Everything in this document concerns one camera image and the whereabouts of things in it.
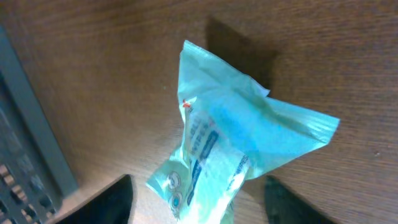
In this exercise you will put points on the teal wet wipes packet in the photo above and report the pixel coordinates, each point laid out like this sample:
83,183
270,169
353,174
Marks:
233,132

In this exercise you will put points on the dark grey plastic basket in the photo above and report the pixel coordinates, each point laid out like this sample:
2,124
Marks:
35,177

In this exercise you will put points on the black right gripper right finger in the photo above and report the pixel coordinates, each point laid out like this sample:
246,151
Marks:
283,206

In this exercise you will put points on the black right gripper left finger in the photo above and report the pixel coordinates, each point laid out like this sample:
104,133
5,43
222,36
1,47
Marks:
113,205

